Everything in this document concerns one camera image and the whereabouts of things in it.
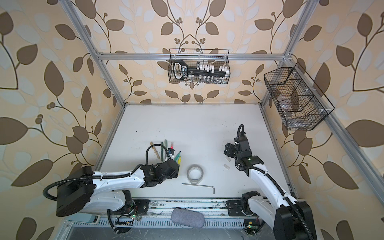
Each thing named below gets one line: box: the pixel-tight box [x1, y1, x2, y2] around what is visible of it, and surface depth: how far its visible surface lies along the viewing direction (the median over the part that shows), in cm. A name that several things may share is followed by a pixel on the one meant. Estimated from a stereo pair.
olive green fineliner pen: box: [160, 141, 164, 162], surface depth 96 cm
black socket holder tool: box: [173, 60, 230, 80], surface depth 84 cm
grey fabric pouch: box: [171, 207, 205, 229], surface depth 71 cm
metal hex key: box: [181, 183, 215, 195], surface depth 83 cm
